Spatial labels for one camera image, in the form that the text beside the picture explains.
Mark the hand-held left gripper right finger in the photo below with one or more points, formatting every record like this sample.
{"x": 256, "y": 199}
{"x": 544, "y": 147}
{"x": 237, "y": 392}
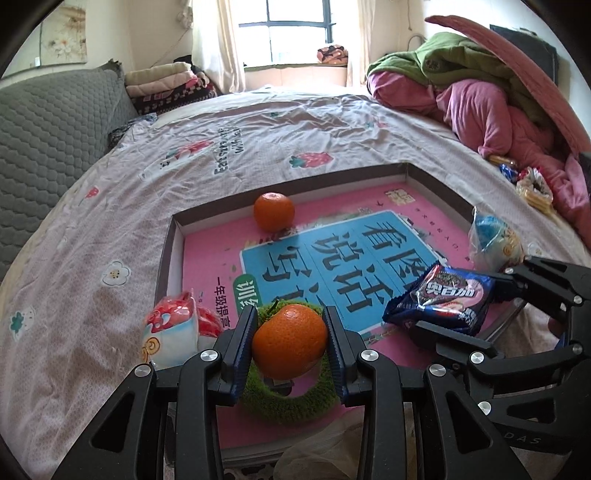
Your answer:
{"x": 334, "y": 350}

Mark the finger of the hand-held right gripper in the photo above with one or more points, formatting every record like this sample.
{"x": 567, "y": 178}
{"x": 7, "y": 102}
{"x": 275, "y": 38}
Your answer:
{"x": 540, "y": 277}
{"x": 457, "y": 341}

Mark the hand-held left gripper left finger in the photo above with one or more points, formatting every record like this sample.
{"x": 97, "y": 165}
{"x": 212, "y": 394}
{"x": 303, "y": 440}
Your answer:
{"x": 244, "y": 341}

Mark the orange tangerine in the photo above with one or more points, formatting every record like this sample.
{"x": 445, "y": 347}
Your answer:
{"x": 288, "y": 339}
{"x": 274, "y": 211}

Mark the blue snack packet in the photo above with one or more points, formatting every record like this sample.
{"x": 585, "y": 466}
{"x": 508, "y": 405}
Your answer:
{"x": 438, "y": 295}

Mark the yellow lettered surprise egg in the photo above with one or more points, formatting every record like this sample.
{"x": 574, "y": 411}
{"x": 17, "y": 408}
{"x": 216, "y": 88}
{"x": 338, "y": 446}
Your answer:
{"x": 491, "y": 240}

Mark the mushroom print surprise egg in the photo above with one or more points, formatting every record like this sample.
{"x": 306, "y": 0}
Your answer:
{"x": 171, "y": 332}

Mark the shallow grey cardboard box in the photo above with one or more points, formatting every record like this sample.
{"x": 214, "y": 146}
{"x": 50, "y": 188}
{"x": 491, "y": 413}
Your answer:
{"x": 168, "y": 258}

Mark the pink workbook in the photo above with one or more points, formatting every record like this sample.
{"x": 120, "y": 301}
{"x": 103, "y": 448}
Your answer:
{"x": 207, "y": 258}

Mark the small blue packet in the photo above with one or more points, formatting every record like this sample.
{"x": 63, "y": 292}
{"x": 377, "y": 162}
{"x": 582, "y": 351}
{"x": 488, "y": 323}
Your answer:
{"x": 508, "y": 174}

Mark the small yellow biscuit pack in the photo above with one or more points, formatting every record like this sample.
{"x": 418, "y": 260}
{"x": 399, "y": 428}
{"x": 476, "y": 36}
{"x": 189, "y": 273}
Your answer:
{"x": 502, "y": 161}

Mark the magenta fleece clothing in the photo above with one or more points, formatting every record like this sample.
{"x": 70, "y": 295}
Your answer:
{"x": 475, "y": 110}

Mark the pink quilted blanket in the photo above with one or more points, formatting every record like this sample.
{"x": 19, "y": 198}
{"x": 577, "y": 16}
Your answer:
{"x": 531, "y": 83}

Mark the black television screen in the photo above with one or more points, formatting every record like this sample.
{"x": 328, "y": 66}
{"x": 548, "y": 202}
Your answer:
{"x": 531, "y": 46}

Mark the green quilted jacket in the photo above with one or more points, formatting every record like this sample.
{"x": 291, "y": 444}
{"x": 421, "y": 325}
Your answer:
{"x": 443, "y": 60}

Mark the dark patterned cloth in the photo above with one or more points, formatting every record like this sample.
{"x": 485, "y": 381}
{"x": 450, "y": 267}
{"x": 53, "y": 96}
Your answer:
{"x": 129, "y": 131}

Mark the checkered folded blanket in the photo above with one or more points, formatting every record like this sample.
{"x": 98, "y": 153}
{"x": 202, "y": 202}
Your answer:
{"x": 175, "y": 99}

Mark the pink folded blanket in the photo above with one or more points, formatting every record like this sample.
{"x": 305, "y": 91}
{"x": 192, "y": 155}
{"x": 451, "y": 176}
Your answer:
{"x": 166, "y": 86}

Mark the window sill bench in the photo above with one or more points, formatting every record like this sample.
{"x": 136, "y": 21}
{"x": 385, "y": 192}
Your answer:
{"x": 295, "y": 76}

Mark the cream folded blanket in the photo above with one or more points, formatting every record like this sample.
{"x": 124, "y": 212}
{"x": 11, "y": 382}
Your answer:
{"x": 159, "y": 74}

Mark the grey quilted headboard cover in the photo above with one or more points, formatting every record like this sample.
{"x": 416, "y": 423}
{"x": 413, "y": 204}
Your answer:
{"x": 46, "y": 138}

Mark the black bag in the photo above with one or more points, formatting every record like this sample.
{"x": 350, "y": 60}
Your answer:
{"x": 184, "y": 62}

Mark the cream curtain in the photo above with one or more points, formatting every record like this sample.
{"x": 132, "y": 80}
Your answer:
{"x": 364, "y": 32}
{"x": 217, "y": 41}

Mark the black framed window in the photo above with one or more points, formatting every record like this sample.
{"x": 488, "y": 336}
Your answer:
{"x": 298, "y": 30}

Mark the floral wall painting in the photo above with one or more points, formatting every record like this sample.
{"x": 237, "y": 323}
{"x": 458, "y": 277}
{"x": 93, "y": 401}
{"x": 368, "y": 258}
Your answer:
{"x": 64, "y": 37}

